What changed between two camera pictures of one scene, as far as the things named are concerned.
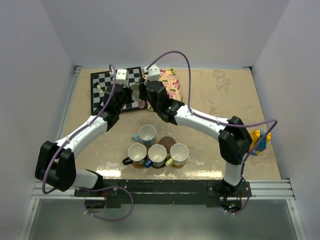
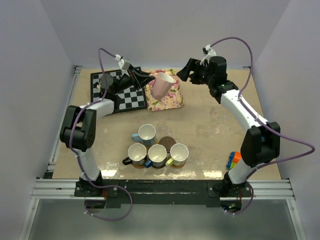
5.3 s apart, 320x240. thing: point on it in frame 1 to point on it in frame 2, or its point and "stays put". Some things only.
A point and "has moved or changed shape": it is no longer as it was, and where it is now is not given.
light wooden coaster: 139,166 stays put
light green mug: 179,153 stays put
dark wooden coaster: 167,141 stays put
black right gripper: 142,87 to 193,65
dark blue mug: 157,154 stays put
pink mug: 141,103 has moved or changed shape
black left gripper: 129,91 to 138,78
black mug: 137,155 stays put
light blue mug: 146,134 stays put
